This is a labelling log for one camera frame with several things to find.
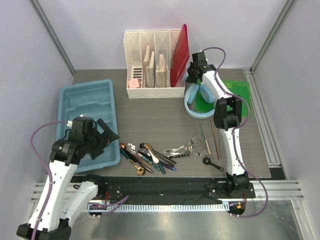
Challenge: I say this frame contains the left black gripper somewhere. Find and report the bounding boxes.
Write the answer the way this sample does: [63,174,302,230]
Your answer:
[84,118,119,159]

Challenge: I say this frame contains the black knife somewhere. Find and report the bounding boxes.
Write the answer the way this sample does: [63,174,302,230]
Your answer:
[131,155,154,174]

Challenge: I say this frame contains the blue plastic cutlery tray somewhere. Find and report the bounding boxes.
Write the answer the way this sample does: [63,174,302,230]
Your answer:
[56,79,122,174]

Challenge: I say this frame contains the gold spoon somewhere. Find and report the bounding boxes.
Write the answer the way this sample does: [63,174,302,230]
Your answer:
[130,160,146,176]

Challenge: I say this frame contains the purple handled utensil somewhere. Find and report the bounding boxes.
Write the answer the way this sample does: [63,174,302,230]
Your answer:
[159,161,177,171]

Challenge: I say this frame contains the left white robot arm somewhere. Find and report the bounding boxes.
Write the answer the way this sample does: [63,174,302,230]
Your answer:
[16,116,119,240]

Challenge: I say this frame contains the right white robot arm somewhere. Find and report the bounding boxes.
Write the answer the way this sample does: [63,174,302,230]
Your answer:
[184,51,250,198]

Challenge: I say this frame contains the blue headphones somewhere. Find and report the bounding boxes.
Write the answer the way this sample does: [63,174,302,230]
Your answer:
[183,78,217,120]

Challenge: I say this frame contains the wooden board right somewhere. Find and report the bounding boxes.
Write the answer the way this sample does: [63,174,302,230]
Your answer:
[155,54,167,88]

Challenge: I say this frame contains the green cutting mat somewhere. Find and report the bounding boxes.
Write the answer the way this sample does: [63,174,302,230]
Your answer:
[195,79,253,119]

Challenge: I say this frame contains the wooden board middle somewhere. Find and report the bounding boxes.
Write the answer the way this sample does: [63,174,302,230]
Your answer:
[146,51,155,88]

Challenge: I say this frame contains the white file organizer rack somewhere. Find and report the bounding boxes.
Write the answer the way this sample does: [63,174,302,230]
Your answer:
[123,29,185,99]

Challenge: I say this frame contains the light wooden board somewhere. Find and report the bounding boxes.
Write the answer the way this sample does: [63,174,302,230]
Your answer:
[142,45,150,88]

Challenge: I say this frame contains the white ceramic spoon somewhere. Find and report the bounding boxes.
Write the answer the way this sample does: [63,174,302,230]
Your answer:
[147,148,160,164]

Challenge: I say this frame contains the pink cube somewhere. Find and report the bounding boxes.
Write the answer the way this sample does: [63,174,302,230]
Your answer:
[127,78,141,89]

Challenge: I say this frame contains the silver fork upper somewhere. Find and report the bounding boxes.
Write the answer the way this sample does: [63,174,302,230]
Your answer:
[163,134,201,154]

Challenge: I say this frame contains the thin grey chopstick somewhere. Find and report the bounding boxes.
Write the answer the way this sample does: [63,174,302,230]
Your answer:
[195,127,205,150]

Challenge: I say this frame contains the silver fork right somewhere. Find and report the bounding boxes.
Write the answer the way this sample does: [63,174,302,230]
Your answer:
[185,149,209,157]

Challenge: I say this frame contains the black measuring spoon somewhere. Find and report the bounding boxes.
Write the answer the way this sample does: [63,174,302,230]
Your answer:
[202,157,224,172]

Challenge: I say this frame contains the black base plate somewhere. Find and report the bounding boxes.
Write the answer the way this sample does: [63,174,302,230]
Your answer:
[101,176,256,206]

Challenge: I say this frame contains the patterned handle fork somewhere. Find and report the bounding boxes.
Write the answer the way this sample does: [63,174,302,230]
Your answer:
[167,152,198,159]

